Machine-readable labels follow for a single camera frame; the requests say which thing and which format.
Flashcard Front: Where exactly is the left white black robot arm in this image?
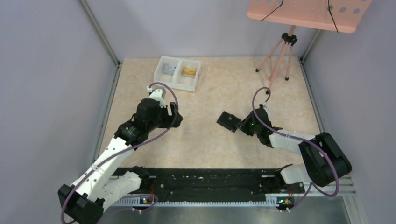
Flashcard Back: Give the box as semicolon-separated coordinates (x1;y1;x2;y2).
58;98;183;224

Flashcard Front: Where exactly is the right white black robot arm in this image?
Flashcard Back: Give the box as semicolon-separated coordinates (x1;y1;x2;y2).
236;105;352;187

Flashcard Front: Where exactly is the silver card in tray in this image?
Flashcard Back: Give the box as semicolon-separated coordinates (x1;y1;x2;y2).
162;63;177;76

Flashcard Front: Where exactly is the orange card in tray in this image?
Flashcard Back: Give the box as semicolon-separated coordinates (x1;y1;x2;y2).
182;67;197;77

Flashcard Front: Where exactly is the white two-compartment tray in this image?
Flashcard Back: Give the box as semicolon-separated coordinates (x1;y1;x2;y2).
153;56;202;92

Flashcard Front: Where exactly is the pink tripod stand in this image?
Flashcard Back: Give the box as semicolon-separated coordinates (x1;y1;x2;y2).
255;25;297;95

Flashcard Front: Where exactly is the pink perforated board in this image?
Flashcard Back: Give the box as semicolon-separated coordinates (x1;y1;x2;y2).
247;0;372;33

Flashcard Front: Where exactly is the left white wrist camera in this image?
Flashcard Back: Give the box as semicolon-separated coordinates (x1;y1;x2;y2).
147;87;166;108

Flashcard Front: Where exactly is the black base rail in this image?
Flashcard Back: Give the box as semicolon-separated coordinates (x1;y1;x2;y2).
131;168;305;203

